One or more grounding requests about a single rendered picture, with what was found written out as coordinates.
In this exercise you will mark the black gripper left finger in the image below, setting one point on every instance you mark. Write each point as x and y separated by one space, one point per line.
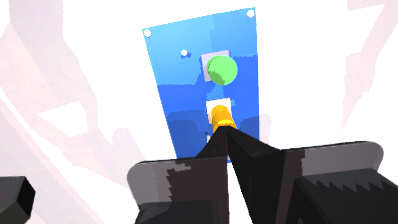
202 177

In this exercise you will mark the blue circuit board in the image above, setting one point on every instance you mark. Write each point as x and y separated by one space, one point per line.
195 106

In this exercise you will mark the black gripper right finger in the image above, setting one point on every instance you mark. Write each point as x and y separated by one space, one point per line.
265 174

